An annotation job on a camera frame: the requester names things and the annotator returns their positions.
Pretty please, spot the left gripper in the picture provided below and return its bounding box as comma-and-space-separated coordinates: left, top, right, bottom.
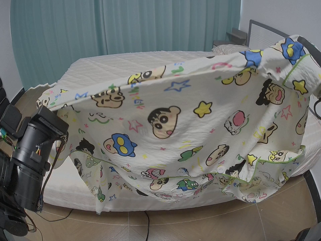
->
13, 107, 69, 171

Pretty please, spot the white printed pyjama top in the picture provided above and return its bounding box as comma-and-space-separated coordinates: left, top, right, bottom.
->
36, 34, 321, 215

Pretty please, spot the bed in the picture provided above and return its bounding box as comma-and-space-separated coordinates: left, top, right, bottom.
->
35, 19, 321, 225

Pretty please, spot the black padded chair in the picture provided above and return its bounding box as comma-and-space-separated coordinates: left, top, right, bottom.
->
0, 77, 8, 105

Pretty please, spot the blue-green curtain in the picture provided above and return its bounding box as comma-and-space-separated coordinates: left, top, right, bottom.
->
10, 0, 242, 88

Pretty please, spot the pale pink pillow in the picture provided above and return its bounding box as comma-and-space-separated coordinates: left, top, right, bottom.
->
211, 44, 251, 53

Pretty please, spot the grey bedside table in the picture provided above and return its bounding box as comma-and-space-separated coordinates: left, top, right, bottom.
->
213, 27, 248, 47

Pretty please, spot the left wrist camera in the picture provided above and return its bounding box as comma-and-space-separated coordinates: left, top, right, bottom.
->
0, 104, 28, 141

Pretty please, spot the thin black cable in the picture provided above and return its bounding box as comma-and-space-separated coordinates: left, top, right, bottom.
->
33, 208, 74, 222

